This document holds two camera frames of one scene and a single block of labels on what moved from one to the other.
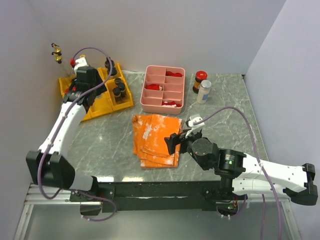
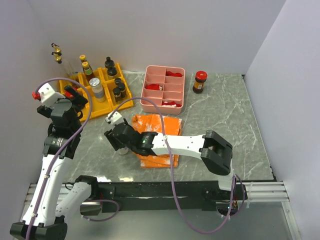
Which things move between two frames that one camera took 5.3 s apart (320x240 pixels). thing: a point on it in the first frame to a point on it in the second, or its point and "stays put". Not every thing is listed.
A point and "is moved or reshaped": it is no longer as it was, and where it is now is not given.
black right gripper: (175, 139) to (114, 142)
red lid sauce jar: (200, 76) stays put
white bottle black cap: (107, 65) stays put
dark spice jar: (122, 87) stays put
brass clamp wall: (58, 57) stays put
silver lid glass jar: (203, 91) is moved or reshaped
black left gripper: (98, 81) to (78, 101)
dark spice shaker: (117, 81) stays put
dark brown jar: (117, 93) stays put
